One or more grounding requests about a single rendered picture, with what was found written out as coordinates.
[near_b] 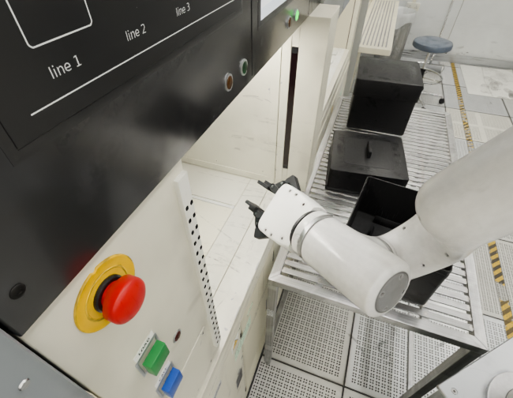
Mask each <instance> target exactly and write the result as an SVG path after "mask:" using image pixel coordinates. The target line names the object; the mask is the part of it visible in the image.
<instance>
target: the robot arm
mask: <svg viewBox="0 0 513 398"><path fill-rule="evenodd" d="M257 183H258V184H260V185H261V186H263V187H264V188H265V189H267V190H269V191H271V192H272V193H274V194H275V196H274V197H273V198H272V200H271V202H270V204H269V205H268V207H267V208H266V210H265V211H264V210H263V209H262V208H260V207H259V206H258V205H256V204H254V203H252V202H251V201H249V200H246V201H245V203H246V204H247V205H249V207H248V209H249V210H250V211H252V212H253V215H254V216H255V227H256V228H255V231H254V238H257V239H266V238H270V239H271V240H273V241H274V242H276V243H277V244H279V245H280V246H282V247H283V248H285V249H287V250H289V251H290V252H292V253H295V254H297V255H298V256H299V257H300V258H302V259H301V261H302V262H303V263H305V264H307V265H309V266H310V267H312V268H313V269H314V270H315V271H316V272H318V273H319V274H320V275H321V276H322V277H323V278H325V279H326V281H328V282H329V283H330V284H331V285H332V286H334V287H335V288H336V289H337V290H338V291H340V292H341V293H342V294H343V295H345V296H346V297H347V298H348V299H349V300H350V301H351V302H352V303H353V304H354V305H356V306H357V307H358V308H359V309H360V310H362V311H363V312H364V313H365V314H367V315H368V316H370V317H379V316H381V315H383V314H385V313H387V312H388V311H389V310H391V309H392V308H393V307H394V306H395V305H396V304H397V303H398V302H399V300H400V299H401V298H402V297H403V295H404V294H405V292H406V289H407V288H408V286H409V283H410V280H412V279H415V278H418V277H420V276H424V275H427V274H429V273H431V272H435V271H437V270H440V269H442V268H446V267H448V266H450V265H453V264H455V263H457V262H459V261H461V260H463V259H464V258H466V257H468V256H469V255H471V254H472V253H473V252H474V251H475V250H476V249H477V248H479V247H481V246H483V245H485V244H487V243H490V242H493V241H496V240H497V239H500V238H504V237H506V236H509V235H512V234H513V126H512V127H510V128H508V129H507V130H505V131H504V132H502V133H500V134H499V135H497V136H495V137H494V138H492V139H491V140H489V141H487V142H485V143H484V144H483V145H481V146H479V147H478V148H476V149H474V150H473V151H472V152H469V153H468V154H466V155H465V156H463V157H462V158H460V159H458V160H456V161H455V162H454V163H452V164H450V165H448V166H447V167H445V168H444V169H443V170H441V171H439V172H437V173H436V174H435V175H434V176H432V177H431V178H430V179H429V180H427V181H426V182H425V183H424V184H423V185H422V186H421V188H420V189H419V191H418V193H417V196H416V199H415V210H416V213H417V214H415V215H414V216H413V217H411V218H410V219H409V220H407V221H406V222H405V223H403V224H401V225H400V226H398V227H397V228H395V229H393V230H391V231H389V232H388V233H386V234H384V235H380V236H368V235H364V234H362V233H360V232H358V231H356V230H354V229H353V228H351V227H349V226H347V225H345V224H344V223H342V222H341V221H339V220H337V219H336V218H335V217H333V216H331V215H329V214H328V213H327V212H326V211H325V209H324V208H323V207H322V206H320V205H319V204H318V203H317V202H315V201H314V200H313V199H312V198H311V197H309V196H307V195H306V194H304V193H303V192H301V188H300V185H299V182H298V178H297V177H296V176H294V175H291V176H290V177H289V178H287V179H286V180H285V181H281V182H278V183H276V184H274V183H270V182H268V181H266V180H265V181H264V182H262V181H260V180H258V181H257ZM485 398H513V372H505V373H501V374H498V375H496V376H495V377H494V378H493V379H492V380H491V381H490V382H489V384H488V386H487V389H486V392H485Z"/></svg>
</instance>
